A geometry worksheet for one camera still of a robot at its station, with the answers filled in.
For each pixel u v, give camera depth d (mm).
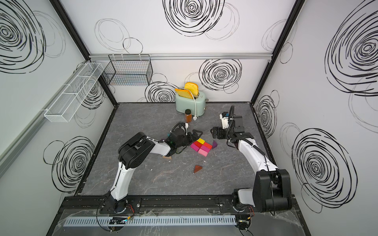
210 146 942
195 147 937
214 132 775
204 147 939
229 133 664
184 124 921
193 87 1020
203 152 923
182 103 1107
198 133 882
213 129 773
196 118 1079
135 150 571
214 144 940
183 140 852
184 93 1037
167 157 761
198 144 960
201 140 952
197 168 852
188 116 1027
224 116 770
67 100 738
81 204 753
